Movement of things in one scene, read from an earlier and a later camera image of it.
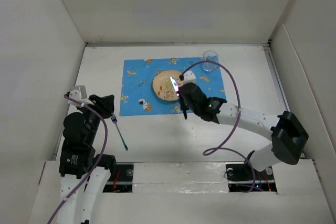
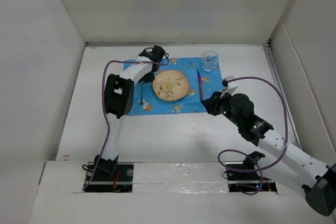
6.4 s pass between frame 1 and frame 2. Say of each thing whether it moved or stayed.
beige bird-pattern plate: stayed
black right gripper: moved
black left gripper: moved
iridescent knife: moved
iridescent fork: moved
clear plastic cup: stayed
